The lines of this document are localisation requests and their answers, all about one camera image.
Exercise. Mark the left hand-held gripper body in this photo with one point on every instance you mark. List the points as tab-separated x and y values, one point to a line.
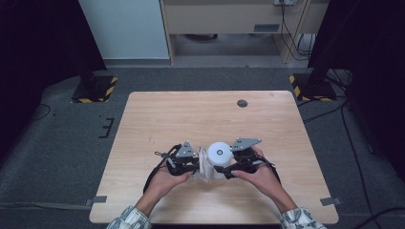
181	160

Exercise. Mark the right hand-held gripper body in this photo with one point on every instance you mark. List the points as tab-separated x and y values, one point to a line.
246	156

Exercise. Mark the beige cloth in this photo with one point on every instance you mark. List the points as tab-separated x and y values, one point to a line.
202	165

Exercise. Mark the white cylindrical bottle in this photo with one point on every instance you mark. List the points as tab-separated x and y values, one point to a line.
219	159

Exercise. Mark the person's right hand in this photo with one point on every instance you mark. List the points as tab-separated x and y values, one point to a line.
261	181

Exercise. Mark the person's left hand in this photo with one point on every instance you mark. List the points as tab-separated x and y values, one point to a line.
165	186

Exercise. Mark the grey round table grommet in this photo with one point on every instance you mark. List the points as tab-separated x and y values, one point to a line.
242	103

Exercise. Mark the grey tape strip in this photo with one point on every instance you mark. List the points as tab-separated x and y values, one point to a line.
97	200
331	201

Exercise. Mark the striped black stand base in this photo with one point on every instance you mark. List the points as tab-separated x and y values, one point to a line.
313	89
94	89

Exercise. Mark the light wooden desk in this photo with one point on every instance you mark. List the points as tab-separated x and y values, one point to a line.
223	19

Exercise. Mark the white cabinet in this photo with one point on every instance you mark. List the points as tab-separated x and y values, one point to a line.
124	28

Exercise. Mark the dark curtain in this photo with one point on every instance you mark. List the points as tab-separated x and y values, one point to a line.
366	63
41	57

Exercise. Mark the white power strip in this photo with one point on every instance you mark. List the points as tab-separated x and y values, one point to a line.
285	2

